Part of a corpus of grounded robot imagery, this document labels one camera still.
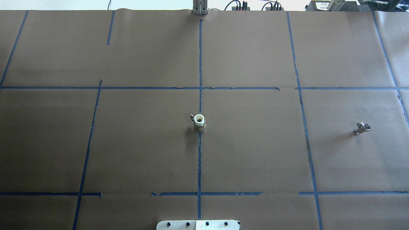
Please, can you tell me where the small metal valve handle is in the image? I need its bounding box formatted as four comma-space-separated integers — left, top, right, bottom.
353, 122, 371, 135

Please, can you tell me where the black base block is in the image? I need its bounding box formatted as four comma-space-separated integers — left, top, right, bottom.
305, 0, 371, 12

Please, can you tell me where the steel cylinder weight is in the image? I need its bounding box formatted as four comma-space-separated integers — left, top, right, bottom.
327, 0, 345, 12

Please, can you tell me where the aluminium frame post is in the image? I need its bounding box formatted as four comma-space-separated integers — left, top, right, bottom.
192, 0, 209, 15

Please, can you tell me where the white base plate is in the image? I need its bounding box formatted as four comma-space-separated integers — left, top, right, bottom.
156, 219, 241, 230

